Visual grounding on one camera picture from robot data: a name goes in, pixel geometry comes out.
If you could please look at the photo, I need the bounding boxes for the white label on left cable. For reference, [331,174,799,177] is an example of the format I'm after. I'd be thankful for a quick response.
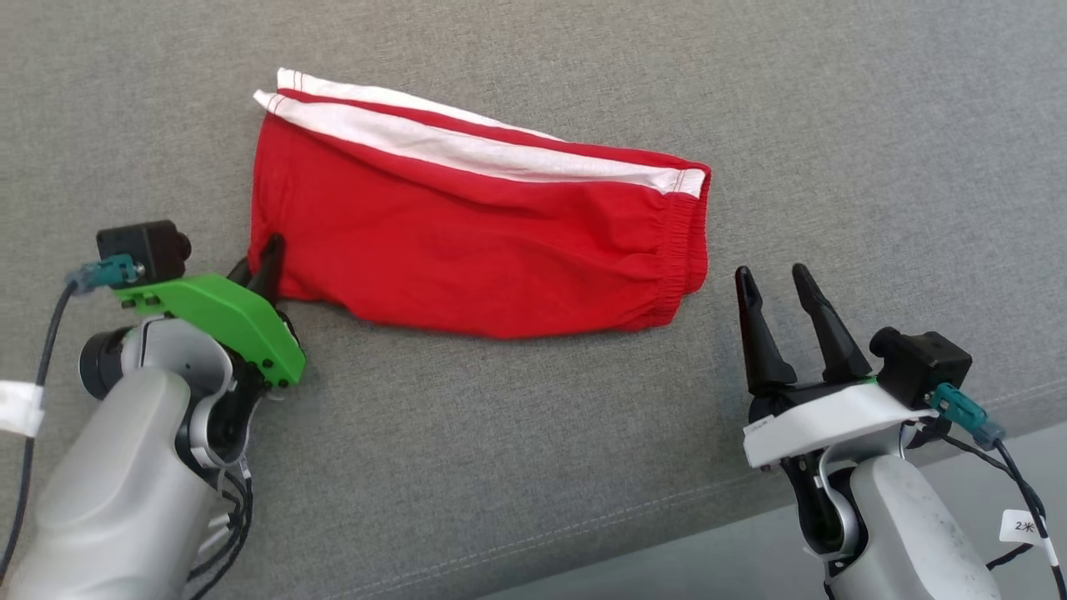
[0,379,45,439]

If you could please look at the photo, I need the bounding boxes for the red shorts with white stripe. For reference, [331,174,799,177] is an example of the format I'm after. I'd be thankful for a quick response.
[248,68,712,339]

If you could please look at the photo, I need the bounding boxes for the white label on cable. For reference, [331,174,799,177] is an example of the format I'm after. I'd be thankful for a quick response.
[0,379,45,439]
[999,508,1061,569]

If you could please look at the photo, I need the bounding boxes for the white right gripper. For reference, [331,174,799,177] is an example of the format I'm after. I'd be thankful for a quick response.
[734,263,939,469]

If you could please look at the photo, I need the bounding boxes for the white label on right cable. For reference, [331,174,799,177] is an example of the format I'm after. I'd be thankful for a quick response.
[999,508,1061,569]

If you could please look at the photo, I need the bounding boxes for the cable with teal connector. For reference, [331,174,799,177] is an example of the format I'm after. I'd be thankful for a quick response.
[0,254,140,584]
[909,382,1067,600]

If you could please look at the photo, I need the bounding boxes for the left cable with teal connector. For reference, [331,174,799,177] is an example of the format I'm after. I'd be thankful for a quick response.
[0,254,140,584]

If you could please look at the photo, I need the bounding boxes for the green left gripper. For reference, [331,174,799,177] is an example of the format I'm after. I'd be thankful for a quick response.
[113,233,307,393]

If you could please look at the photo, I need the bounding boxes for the right cable with teal connector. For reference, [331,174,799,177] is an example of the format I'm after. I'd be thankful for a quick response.
[909,382,1067,600]

